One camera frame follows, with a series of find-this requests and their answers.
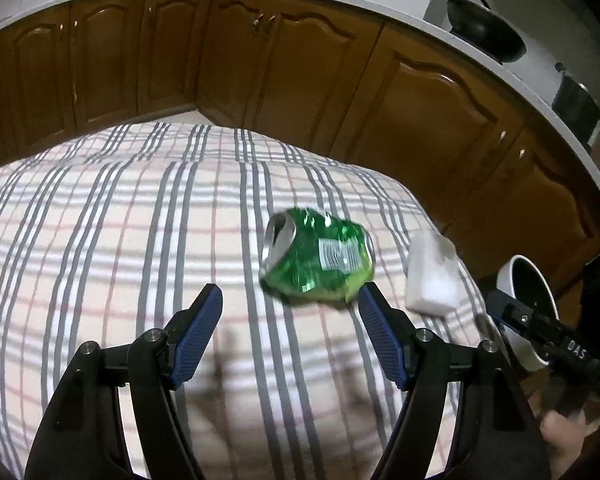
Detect white foam block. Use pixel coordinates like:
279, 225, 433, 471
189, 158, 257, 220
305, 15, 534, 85
405, 230, 460, 318

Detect black wok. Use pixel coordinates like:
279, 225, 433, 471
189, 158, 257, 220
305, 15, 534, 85
446, 0, 527, 64

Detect crushed green soda can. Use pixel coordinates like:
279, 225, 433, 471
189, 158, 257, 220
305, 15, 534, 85
260, 207, 375, 302

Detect right hand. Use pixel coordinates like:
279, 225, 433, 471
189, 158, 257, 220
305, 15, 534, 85
528, 390, 600, 479

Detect brown wooden kitchen cabinets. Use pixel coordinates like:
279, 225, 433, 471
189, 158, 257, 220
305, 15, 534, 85
0, 0, 600, 289

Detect white trash bin black liner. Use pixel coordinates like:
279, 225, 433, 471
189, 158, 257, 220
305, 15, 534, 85
496, 255, 559, 373

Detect black cooking pot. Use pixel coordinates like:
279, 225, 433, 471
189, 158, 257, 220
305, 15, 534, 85
552, 62, 600, 145

